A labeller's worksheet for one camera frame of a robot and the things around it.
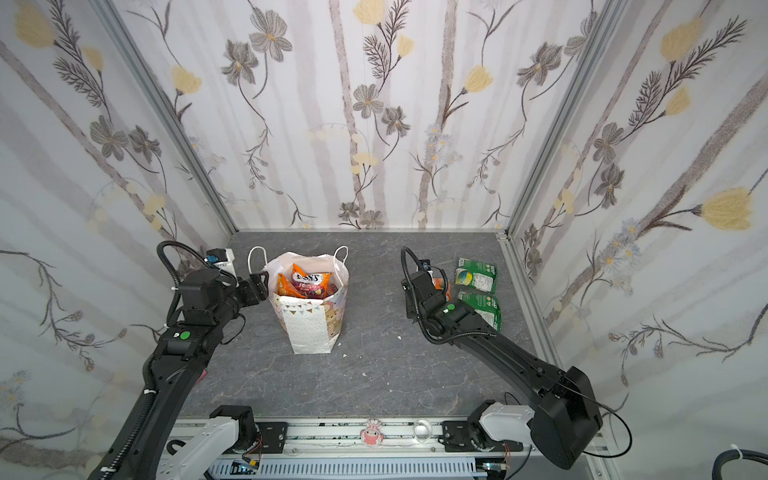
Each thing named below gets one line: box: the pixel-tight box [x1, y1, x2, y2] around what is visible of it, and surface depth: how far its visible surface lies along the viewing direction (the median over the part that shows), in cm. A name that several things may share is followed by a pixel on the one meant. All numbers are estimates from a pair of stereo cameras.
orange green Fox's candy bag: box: [292, 263, 333, 299], surface depth 86 cm
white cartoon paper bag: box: [262, 252, 350, 354], surface depth 80 cm
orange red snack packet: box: [277, 273, 306, 299], surface depth 80 cm
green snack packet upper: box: [455, 257, 497, 294], surface depth 106 cm
